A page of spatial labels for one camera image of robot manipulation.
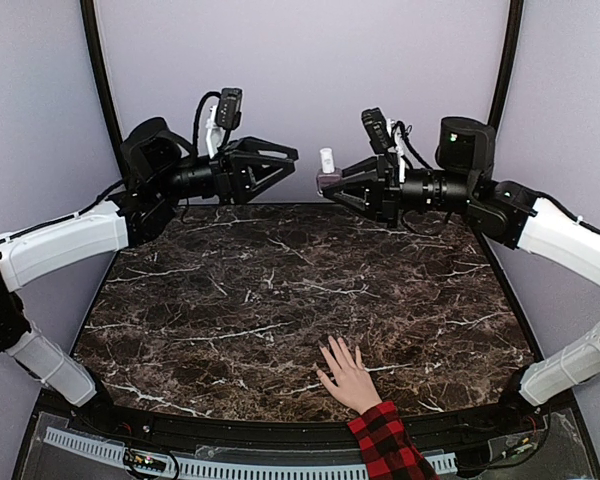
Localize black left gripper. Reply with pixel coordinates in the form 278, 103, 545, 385
154, 135, 300, 205

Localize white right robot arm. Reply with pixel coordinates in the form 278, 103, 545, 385
316, 108, 600, 287

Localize black left frame post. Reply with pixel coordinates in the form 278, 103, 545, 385
79, 0, 127, 176

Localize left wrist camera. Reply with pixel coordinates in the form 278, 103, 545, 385
191, 87, 243, 158

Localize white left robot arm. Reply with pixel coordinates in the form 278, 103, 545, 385
0, 117, 299, 436

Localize person's bare hand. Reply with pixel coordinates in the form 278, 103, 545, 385
316, 336, 382, 415

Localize black frame post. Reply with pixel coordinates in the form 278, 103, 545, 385
487, 0, 524, 131
79, 0, 127, 176

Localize purple nail polish bottle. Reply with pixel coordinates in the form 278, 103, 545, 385
316, 168, 342, 196

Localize grey slotted cable duct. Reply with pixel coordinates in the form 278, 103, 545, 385
43, 426, 459, 479

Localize black right frame post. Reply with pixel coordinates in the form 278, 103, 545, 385
487, 0, 524, 131

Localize red plaid sleeve forearm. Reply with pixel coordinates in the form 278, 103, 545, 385
347, 401, 439, 480

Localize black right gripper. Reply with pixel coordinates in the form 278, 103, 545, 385
323, 152, 476, 227

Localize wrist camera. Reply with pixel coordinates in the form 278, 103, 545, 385
361, 107, 413, 174
191, 87, 243, 158

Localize white nail polish brush cap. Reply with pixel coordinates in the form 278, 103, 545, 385
319, 147, 335, 174

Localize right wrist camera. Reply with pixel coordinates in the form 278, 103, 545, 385
361, 107, 413, 174

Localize small green circuit board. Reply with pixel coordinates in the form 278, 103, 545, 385
122, 449, 175, 477

